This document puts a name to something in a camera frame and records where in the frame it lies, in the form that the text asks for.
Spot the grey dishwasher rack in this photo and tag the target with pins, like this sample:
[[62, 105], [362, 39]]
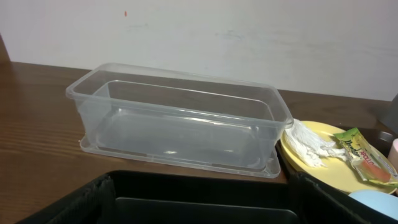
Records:
[[389, 118]]

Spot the white napkin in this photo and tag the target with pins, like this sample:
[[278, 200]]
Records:
[[310, 147]]

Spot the light blue bowl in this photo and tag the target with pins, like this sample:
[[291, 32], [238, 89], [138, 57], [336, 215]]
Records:
[[378, 201]]

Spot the yellow plate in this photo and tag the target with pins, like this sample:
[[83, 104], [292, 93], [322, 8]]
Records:
[[335, 172]]

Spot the clear plastic bin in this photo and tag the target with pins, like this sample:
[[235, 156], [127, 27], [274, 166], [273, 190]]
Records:
[[181, 119]]

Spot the pink bowl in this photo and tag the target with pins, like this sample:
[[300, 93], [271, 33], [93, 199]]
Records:
[[393, 154]]

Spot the green snack wrapper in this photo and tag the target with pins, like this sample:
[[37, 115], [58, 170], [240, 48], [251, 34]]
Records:
[[365, 159]]

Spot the black waste tray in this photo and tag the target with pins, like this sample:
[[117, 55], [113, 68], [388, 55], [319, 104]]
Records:
[[139, 197]]

